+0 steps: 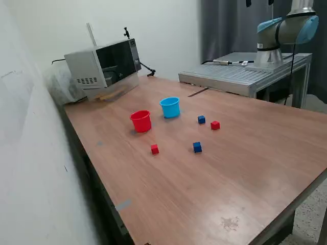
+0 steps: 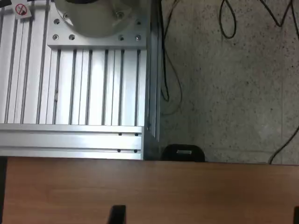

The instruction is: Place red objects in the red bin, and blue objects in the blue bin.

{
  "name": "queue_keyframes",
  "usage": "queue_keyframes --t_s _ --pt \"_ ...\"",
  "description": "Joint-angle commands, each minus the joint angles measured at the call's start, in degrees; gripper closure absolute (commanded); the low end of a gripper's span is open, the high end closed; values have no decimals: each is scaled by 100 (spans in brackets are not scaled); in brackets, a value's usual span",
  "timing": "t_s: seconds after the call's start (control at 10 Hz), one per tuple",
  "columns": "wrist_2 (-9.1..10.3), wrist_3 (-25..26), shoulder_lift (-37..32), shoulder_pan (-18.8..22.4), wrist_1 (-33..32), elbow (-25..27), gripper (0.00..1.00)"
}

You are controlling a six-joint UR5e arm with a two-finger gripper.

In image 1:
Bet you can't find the blue plastic cup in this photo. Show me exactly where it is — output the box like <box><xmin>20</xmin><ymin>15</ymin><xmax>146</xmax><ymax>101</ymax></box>
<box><xmin>159</xmin><ymin>96</ymin><xmax>181</xmax><ymax>119</ymax></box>

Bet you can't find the red plastic cup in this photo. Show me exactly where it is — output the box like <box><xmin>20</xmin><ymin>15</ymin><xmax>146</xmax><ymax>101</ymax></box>
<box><xmin>129</xmin><ymin>110</ymin><xmax>152</xmax><ymax>133</ymax></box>

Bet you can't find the dark metal strip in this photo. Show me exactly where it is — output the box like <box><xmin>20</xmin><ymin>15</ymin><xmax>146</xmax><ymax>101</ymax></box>
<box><xmin>188</xmin><ymin>87</ymin><xmax>209</xmax><ymax>98</ymax></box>

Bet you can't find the aluminium mounting platform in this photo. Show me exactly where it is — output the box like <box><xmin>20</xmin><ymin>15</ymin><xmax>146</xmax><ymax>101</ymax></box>
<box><xmin>178</xmin><ymin>52</ymin><xmax>313</xmax><ymax>108</ymax></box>

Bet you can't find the silver microwave oven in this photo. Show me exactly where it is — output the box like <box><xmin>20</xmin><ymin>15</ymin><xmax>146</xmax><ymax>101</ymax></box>
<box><xmin>63</xmin><ymin>38</ymin><xmax>142</xmax><ymax>103</ymax></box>

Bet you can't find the thin metal rod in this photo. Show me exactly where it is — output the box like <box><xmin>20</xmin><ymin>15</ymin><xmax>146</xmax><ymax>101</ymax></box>
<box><xmin>86</xmin><ymin>22</ymin><xmax>98</xmax><ymax>48</ymax></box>

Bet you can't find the thin black hanging cable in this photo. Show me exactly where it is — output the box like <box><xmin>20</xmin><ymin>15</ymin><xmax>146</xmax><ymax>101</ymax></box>
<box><xmin>284</xmin><ymin>43</ymin><xmax>297</xmax><ymax>106</ymax></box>

